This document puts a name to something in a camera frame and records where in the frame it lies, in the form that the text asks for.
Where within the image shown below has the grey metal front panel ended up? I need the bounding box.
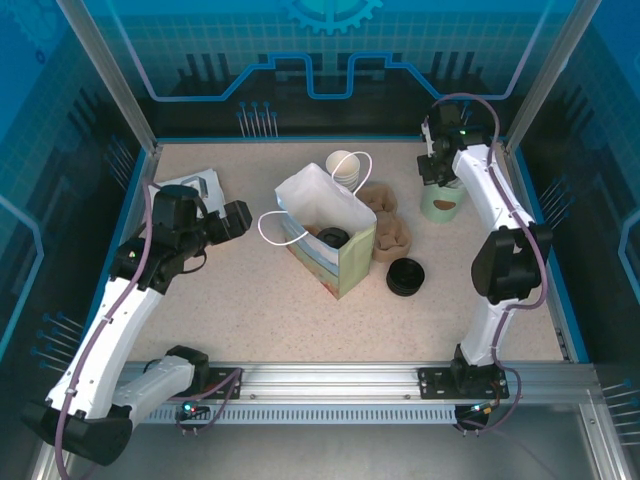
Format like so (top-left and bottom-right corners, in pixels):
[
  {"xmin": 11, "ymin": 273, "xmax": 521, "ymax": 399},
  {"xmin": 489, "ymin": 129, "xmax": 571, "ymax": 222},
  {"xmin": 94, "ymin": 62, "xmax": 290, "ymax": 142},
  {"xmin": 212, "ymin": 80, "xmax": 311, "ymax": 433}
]
[{"xmin": 29, "ymin": 399, "xmax": 631, "ymax": 480}]

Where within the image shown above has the green straw holder cup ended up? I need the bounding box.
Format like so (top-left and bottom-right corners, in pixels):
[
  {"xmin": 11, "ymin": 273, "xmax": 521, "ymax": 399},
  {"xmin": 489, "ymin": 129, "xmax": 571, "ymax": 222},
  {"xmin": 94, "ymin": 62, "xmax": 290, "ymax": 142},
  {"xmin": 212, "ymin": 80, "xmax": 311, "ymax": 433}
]
[{"xmin": 418, "ymin": 177, "xmax": 467, "ymax": 227}]

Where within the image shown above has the floral paper gift bag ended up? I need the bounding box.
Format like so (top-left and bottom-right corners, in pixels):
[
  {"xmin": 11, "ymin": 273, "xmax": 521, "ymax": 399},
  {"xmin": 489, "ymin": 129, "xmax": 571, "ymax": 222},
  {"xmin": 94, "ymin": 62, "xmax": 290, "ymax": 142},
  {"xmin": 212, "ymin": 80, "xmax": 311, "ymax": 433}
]
[{"xmin": 257, "ymin": 149, "xmax": 379, "ymax": 302}]

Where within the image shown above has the aluminium mounting rail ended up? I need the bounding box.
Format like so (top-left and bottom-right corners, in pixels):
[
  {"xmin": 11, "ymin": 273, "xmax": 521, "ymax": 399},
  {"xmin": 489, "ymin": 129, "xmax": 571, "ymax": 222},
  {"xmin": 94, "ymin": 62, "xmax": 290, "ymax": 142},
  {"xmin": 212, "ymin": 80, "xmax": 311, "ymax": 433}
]
[{"xmin": 64, "ymin": 360, "xmax": 604, "ymax": 401}]

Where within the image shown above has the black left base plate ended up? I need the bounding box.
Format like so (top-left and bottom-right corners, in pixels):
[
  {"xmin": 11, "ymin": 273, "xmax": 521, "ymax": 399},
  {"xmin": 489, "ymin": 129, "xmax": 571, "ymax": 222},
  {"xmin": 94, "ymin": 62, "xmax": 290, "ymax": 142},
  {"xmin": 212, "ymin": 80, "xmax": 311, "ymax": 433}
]
[{"xmin": 152, "ymin": 367, "xmax": 245, "ymax": 401}]

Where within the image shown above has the green cup with black lid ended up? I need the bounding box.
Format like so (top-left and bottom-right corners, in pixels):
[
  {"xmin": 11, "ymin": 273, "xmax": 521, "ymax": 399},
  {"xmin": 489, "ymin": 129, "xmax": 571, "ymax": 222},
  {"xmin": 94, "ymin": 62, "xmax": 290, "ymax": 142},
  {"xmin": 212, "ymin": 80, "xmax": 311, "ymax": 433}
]
[{"xmin": 316, "ymin": 226, "xmax": 350, "ymax": 250}]

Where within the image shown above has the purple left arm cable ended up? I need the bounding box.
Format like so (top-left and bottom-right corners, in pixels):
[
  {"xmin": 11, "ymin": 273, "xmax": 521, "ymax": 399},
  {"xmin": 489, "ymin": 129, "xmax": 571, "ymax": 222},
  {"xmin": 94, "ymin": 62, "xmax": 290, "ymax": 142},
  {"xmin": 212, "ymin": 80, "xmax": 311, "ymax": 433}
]
[{"xmin": 53, "ymin": 179, "xmax": 246, "ymax": 480}]

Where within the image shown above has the stack of paper cups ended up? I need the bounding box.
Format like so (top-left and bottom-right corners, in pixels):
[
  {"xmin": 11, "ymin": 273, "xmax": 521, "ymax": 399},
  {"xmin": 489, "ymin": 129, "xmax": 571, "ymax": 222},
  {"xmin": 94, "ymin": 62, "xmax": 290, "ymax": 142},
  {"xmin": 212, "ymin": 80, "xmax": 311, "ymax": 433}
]
[{"xmin": 325, "ymin": 149, "xmax": 363, "ymax": 194}]

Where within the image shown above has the white paper napkin stack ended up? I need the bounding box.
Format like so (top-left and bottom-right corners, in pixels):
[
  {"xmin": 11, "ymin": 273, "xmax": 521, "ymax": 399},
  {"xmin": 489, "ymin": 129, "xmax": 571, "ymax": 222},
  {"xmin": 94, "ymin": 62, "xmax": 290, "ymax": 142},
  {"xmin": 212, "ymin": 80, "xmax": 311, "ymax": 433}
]
[{"xmin": 158, "ymin": 167, "xmax": 227, "ymax": 214}]

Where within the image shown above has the slotted grey cable duct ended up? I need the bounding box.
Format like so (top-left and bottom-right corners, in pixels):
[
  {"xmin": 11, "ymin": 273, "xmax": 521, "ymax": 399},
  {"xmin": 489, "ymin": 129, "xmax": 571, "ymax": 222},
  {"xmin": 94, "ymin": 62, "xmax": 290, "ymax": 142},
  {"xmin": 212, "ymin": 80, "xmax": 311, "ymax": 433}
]
[{"xmin": 134, "ymin": 403, "xmax": 464, "ymax": 426}]

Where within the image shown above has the aluminium frame post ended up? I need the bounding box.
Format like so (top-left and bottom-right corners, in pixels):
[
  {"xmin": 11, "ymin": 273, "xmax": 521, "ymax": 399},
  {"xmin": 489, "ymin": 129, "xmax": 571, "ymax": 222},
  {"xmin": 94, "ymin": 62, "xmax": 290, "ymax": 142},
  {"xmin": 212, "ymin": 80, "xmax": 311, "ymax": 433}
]
[
  {"xmin": 502, "ymin": 0, "xmax": 584, "ymax": 156},
  {"xmin": 57, "ymin": 0, "xmax": 164, "ymax": 154}
]

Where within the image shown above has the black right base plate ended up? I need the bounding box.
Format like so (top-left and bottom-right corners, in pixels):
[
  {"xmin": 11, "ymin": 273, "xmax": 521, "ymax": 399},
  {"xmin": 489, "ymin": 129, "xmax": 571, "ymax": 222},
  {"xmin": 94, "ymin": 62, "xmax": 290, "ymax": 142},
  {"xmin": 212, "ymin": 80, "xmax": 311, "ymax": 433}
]
[{"xmin": 417, "ymin": 367, "xmax": 511, "ymax": 401}]

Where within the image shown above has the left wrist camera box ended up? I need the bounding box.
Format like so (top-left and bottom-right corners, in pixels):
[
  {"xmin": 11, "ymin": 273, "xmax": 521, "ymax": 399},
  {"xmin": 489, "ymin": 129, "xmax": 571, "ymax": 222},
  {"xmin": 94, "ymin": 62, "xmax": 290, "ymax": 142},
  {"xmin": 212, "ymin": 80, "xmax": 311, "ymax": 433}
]
[{"xmin": 180, "ymin": 173, "xmax": 213, "ymax": 201}]

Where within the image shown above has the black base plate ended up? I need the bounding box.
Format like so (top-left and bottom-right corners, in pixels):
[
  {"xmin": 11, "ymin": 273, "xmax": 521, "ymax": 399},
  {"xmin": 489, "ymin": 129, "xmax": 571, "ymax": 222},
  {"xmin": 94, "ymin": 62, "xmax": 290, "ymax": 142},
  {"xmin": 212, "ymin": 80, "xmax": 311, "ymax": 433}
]
[
  {"xmin": 417, "ymin": 367, "xmax": 511, "ymax": 401},
  {"xmin": 152, "ymin": 367, "xmax": 245, "ymax": 401}
]

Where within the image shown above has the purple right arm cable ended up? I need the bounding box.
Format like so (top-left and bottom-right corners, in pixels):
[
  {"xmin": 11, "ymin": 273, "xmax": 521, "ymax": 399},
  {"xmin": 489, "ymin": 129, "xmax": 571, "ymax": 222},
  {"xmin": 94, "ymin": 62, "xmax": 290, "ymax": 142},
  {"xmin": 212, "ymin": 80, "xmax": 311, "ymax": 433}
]
[{"xmin": 422, "ymin": 92, "xmax": 552, "ymax": 436}]

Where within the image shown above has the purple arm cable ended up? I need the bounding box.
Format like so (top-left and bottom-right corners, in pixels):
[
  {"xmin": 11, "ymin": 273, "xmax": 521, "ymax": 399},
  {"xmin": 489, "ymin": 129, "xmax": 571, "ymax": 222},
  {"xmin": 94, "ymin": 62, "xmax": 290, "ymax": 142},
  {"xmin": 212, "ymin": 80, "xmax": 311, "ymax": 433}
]
[
  {"xmin": 53, "ymin": 179, "xmax": 246, "ymax": 480},
  {"xmin": 422, "ymin": 92, "xmax": 552, "ymax": 436}
]

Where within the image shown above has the stack of black lids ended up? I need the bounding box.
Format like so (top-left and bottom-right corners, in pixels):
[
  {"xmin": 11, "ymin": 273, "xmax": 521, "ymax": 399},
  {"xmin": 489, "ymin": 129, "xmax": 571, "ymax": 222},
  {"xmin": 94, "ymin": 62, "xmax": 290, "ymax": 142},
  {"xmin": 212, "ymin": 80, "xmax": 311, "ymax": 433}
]
[{"xmin": 386, "ymin": 256, "xmax": 427, "ymax": 297}]

